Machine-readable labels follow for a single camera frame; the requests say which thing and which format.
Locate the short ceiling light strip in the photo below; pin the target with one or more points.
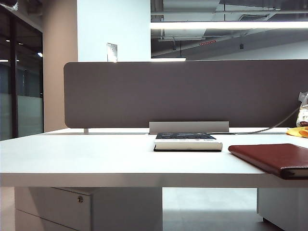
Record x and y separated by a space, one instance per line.
168 59

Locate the grey fabric desk partition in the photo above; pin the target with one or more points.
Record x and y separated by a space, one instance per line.
168 96

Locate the printed clear snack bag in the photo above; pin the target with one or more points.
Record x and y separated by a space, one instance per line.
303 113

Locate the red ceiling sign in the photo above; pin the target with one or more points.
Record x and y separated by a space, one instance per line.
207 43

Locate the black book with white pages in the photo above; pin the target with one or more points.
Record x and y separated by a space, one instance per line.
187 145

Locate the metal partition bracket foot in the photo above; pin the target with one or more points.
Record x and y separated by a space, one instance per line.
86 131

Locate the round cabinet key lock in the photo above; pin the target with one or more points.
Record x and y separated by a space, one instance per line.
80 199

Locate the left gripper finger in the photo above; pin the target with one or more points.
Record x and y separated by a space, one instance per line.
12 4

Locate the metal wall plate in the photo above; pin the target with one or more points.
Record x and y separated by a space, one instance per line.
112 52

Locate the yellow cloth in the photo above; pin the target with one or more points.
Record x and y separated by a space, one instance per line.
298 132

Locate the red leather-bound book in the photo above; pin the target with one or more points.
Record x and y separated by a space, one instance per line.
264 156

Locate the white drawer cabinet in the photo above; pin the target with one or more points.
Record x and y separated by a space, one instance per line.
48 209

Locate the white cabinet on casters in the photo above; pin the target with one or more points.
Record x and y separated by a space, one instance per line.
284 207

